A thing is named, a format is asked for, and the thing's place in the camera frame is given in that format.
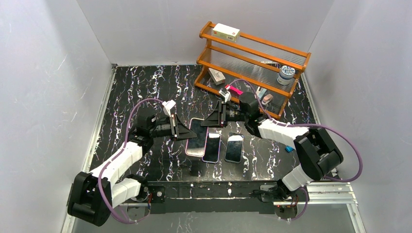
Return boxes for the small grey box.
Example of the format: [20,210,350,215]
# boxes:
[208,68,226,85]

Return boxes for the black smartphone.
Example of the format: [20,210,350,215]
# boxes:
[224,133,244,164]

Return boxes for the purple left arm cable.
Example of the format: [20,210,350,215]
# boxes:
[97,98,165,225]

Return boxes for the pink small stapler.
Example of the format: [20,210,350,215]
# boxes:
[261,94,274,105]

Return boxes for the pink comb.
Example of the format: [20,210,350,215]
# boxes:
[225,85,243,96]

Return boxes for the pink cased phone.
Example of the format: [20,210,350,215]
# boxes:
[186,118,208,157]

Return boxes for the white cardboard box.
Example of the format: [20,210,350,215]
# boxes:
[211,23,240,43]

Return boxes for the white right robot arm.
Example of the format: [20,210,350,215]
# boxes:
[201,92,343,194]

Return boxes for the lilac phone case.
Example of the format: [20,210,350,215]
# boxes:
[202,133,221,164]

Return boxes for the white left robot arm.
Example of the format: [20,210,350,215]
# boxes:
[68,114,197,226]

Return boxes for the orange wooden shelf rack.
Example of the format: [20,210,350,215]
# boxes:
[194,21,311,119]

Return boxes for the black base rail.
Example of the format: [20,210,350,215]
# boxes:
[116,182,309,215]

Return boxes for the blue white jar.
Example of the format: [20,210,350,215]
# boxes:
[277,65,295,85]

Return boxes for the light blue stapler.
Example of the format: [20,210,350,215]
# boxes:
[256,87,267,100]

